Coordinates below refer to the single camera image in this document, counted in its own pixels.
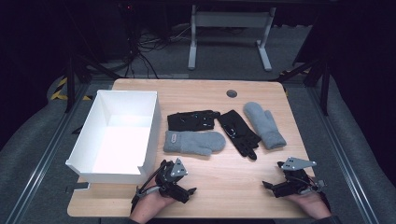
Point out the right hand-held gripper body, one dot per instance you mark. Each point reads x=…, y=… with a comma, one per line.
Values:
x=295, y=185

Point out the black device with red light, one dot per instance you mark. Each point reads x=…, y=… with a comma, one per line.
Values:
x=127, y=6

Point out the aluminium rail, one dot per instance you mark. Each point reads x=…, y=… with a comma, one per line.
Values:
x=40, y=168
x=342, y=161

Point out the black glove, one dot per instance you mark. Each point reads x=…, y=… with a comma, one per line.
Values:
x=238, y=130
x=190, y=121

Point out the person's left hand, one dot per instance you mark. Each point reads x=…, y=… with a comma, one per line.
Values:
x=148, y=207

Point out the grey table edge bracket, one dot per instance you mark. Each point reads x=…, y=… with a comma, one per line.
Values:
x=322, y=183

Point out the grey fleece mitten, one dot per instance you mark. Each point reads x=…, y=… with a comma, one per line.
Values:
x=264, y=124
x=193, y=142

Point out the grey round table grommet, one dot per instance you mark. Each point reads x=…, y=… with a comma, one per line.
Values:
x=232, y=93

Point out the black metal stand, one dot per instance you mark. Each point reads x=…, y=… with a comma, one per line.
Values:
x=70, y=84
x=325, y=90

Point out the yellow black hazard tape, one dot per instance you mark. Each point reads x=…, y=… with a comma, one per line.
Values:
x=59, y=91

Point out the person's right hand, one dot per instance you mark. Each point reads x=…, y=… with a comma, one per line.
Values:
x=314, y=205

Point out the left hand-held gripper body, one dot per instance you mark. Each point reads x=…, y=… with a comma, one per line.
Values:
x=169, y=182

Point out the white desk frame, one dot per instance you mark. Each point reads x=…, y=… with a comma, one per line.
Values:
x=230, y=19

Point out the white box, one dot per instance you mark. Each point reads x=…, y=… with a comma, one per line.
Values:
x=120, y=146

